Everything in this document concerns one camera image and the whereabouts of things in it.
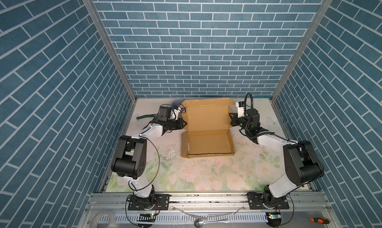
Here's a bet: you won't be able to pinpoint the aluminium corner post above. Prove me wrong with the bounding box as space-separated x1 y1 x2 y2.
82 0 137 103
271 0 333 104

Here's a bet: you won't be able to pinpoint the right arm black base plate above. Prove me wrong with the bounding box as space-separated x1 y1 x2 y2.
246 192 289 210

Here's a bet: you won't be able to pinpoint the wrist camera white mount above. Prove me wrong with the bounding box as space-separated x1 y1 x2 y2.
235 101 245 118
170 105 181 120

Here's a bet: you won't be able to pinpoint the orange handled screwdriver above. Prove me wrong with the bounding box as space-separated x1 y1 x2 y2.
298 217 331 225

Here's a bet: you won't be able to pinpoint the metal spoon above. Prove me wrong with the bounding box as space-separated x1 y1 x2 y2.
194 218 229 228

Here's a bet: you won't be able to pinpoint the green handled pliers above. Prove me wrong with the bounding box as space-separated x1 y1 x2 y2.
136 114 156 120

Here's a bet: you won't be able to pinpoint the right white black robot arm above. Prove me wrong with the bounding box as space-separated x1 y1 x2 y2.
229 108 324 203

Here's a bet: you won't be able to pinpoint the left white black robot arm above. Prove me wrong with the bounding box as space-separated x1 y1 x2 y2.
110 104 187 199

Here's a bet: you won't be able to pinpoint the aluminium corner post right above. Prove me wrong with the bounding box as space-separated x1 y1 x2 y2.
271 0 333 104

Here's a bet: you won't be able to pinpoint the aluminium front rail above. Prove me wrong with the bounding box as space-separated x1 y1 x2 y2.
85 190 331 213

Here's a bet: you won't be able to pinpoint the lavender ceramic cup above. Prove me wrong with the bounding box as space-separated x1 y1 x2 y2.
171 98 185 106

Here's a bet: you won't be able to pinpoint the aluminium corner post left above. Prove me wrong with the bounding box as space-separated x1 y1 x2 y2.
82 0 137 103

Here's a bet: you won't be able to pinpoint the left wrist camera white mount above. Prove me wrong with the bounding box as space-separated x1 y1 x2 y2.
170 105 181 120

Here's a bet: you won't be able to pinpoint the clear tape roll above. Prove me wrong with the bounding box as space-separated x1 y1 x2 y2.
89 211 118 228

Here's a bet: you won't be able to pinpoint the brown cardboard box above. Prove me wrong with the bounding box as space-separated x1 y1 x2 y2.
181 98 235 158

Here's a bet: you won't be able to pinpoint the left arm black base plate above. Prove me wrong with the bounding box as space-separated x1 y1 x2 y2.
127 194 171 211

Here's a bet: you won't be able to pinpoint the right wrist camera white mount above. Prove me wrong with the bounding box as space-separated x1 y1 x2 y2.
235 101 245 118

